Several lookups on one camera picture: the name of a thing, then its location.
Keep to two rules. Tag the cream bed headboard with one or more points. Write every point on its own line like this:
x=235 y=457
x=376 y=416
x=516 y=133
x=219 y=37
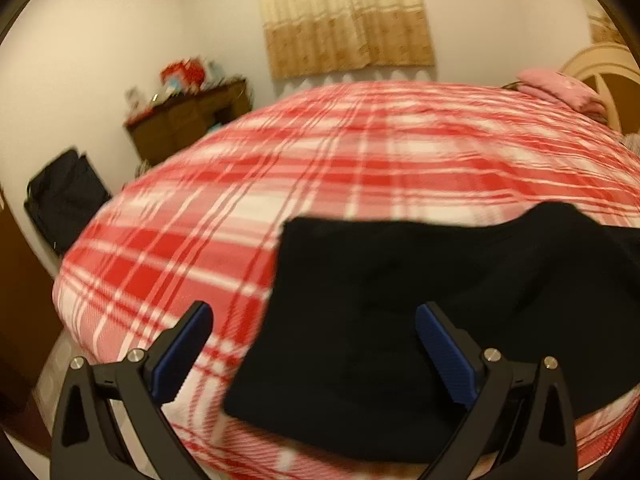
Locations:
x=597 y=75

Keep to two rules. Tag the black bag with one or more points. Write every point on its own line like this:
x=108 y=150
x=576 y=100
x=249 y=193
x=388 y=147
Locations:
x=65 y=200

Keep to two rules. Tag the pink pillow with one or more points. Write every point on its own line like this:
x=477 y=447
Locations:
x=562 y=89

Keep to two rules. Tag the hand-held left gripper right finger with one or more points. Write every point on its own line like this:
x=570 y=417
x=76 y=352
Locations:
x=447 y=355

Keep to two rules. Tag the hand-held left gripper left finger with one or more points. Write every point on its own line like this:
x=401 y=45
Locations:
x=181 y=350

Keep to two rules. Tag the beige patterned curtain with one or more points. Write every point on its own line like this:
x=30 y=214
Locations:
x=345 y=15

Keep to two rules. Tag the brown wooden door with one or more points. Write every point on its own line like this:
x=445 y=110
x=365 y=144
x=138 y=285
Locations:
x=22 y=300

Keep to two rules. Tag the red plaid blanket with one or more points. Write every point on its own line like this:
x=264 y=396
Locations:
x=310 y=170

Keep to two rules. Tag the black pants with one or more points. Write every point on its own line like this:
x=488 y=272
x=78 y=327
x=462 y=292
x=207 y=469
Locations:
x=400 y=305

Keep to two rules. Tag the brown wooden cabinet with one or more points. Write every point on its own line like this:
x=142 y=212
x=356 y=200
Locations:
x=187 y=115

